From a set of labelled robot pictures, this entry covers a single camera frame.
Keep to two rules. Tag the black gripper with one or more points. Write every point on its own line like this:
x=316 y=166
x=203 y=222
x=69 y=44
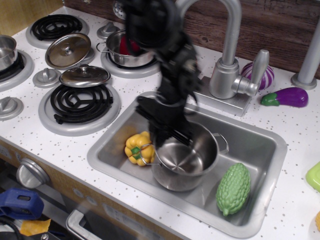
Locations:
x=165 y=120

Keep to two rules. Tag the tall steel pot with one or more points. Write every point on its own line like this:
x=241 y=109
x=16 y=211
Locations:
x=181 y=168

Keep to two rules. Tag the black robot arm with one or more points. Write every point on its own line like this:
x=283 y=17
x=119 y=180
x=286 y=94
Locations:
x=155 y=26

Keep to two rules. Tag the domed steel pot lid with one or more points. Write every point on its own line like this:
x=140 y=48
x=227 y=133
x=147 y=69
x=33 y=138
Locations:
x=84 y=76

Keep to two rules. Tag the stainless steel sink basin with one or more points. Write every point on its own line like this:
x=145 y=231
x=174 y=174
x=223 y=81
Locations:
x=261 y=151

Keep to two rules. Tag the flat steel pot lid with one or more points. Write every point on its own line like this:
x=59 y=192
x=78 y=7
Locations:
x=68 y=50

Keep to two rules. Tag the steel pot at left edge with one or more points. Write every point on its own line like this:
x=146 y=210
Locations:
x=8 y=51

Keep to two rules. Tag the yellow toy bell pepper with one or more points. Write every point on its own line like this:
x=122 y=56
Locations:
x=139 y=149

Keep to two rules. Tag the silver toy faucet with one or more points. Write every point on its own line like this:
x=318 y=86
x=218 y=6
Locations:
x=226 y=89

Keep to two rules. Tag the green toy bitter gourd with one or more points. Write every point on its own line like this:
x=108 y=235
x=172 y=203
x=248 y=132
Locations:
x=233 y=189

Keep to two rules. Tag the red toy pepper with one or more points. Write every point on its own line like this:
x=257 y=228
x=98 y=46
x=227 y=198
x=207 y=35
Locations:
x=123 y=47

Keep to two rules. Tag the front black coil burner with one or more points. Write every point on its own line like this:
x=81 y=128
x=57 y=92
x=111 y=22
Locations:
x=73 y=112

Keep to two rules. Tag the black coil burner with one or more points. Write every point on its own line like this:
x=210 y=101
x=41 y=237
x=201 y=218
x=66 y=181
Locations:
x=73 y=112
x=44 y=31

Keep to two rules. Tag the purple striped toy onion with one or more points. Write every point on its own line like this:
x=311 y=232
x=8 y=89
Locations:
x=267 y=78

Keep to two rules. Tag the grey stove knob rear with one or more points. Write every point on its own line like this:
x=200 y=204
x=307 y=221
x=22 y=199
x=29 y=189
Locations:
x=105 y=31

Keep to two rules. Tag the grey stove knob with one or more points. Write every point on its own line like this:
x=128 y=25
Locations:
x=46 y=78
x=10 y=107
x=105 y=31

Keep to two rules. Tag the grey stove knob middle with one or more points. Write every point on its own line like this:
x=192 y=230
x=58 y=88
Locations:
x=46 y=78

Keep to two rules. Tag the silver oven dial knob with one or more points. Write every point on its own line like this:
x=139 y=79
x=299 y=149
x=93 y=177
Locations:
x=30 y=175

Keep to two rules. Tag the purple toy eggplant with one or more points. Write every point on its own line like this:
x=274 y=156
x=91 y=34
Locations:
x=292 y=96

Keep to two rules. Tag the grey stove knob left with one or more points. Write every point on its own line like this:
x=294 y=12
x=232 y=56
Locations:
x=10 y=107

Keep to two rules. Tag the rear black coil burner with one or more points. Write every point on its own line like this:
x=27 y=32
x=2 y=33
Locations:
x=44 y=31

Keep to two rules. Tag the blue plastic tool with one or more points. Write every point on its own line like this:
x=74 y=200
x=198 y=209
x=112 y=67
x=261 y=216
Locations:
x=21 y=204

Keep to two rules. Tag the lime green plastic item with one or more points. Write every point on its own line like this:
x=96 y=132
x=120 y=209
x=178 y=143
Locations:
x=313 y=177

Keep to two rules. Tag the yellow cloth piece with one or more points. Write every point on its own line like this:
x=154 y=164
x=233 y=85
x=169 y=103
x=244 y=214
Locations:
x=34 y=227

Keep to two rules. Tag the orange item at edge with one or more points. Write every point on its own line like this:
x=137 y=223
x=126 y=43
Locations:
x=317 y=221

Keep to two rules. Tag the small steel pot with handles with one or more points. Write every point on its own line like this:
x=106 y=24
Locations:
x=112 y=46

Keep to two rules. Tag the grey oven door handle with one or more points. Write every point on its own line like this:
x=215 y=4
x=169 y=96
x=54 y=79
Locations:
x=73 y=225

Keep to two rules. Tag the grey post with base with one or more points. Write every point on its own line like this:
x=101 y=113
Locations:
x=305 y=78

